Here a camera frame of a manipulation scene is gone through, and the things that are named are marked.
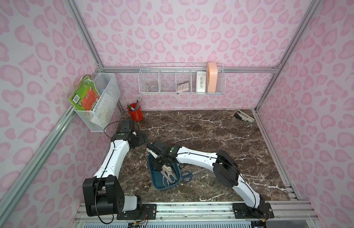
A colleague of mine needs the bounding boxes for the beige kitchen scissors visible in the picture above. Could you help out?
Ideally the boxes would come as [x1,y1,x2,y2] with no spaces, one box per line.
[161,165,177,184]

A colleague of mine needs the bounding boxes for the pink handled scissors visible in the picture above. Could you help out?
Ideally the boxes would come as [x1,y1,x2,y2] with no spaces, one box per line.
[161,171,177,187]

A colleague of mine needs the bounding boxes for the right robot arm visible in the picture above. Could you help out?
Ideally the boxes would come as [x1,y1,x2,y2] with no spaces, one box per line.
[146,141,265,211]

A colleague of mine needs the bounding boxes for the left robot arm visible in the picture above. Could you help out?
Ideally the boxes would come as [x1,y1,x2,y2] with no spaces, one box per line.
[82,119,148,217]

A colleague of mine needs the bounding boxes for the teal plastic storage box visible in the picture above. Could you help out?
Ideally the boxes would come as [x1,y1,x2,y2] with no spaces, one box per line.
[148,155,182,191]

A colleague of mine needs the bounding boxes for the pink box in basket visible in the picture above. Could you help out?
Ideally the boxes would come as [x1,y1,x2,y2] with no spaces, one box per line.
[207,62,218,93]

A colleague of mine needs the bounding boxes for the red pen cup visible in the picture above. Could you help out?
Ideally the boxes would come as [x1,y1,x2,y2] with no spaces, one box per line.
[127,97,143,122]

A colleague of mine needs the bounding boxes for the white paper in basket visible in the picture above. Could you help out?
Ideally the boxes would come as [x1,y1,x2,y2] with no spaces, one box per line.
[91,92,116,127]

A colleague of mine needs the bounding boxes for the white mesh side basket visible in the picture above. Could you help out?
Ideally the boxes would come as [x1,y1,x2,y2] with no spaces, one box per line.
[69,73,121,132]

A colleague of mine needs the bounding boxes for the tape roll in basket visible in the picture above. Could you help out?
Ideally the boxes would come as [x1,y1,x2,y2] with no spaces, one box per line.
[147,82,159,93]

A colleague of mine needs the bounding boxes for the green red booklet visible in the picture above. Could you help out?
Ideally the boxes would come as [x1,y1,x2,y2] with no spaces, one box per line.
[69,75,101,111]

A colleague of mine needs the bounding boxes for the small pink calculator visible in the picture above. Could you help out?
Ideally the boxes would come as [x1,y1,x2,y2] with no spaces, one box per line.
[177,81,190,93]

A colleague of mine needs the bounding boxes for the black white stapler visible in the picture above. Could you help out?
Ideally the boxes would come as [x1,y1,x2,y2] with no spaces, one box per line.
[234,110,255,123]

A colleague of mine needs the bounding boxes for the white card in basket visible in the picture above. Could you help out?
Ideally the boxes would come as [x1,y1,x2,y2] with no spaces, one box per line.
[196,71,207,93]

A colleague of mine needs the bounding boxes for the blue handled scissors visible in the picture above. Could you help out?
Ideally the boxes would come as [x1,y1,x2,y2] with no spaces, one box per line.
[181,169,205,182]

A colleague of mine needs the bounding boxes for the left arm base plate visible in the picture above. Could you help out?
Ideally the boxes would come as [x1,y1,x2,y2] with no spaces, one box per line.
[117,203,157,220]

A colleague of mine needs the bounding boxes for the white wire wall basket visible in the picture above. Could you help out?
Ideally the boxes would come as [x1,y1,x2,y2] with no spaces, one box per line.
[138,63,226,95]

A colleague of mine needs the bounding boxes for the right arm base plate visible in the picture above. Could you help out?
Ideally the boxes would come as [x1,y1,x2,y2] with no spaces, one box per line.
[232,202,275,220]

